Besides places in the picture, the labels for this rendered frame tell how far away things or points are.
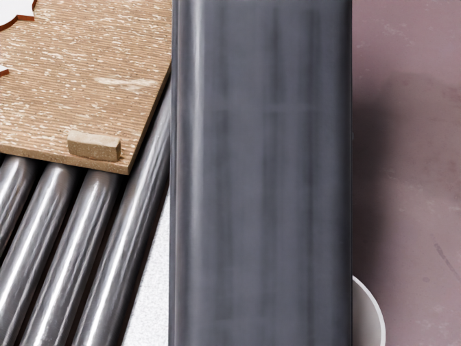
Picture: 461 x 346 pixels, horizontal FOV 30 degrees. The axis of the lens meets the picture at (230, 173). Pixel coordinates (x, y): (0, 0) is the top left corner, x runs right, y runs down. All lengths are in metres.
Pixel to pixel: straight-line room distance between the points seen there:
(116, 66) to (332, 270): 0.86
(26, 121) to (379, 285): 1.19
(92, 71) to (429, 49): 1.70
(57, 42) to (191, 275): 0.90
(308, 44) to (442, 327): 1.77
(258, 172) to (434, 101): 2.25
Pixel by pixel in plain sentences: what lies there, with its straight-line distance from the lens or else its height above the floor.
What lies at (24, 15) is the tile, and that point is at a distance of 1.18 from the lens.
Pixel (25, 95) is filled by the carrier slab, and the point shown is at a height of 0.94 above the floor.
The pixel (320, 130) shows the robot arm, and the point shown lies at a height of 1.47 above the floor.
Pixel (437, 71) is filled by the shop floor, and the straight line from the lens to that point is 2.59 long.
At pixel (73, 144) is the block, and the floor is 0.96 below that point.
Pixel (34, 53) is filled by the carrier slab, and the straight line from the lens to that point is 1.13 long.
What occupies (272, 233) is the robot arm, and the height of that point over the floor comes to 1.45.
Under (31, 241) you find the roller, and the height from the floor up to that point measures 0.92.
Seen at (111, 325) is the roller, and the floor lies 0.91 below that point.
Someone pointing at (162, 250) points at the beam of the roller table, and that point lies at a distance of 0.92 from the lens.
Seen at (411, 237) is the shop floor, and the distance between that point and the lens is 2.14.
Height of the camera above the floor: 1.65
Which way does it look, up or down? 48 degrees down
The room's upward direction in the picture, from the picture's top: 2 degrees clockwise
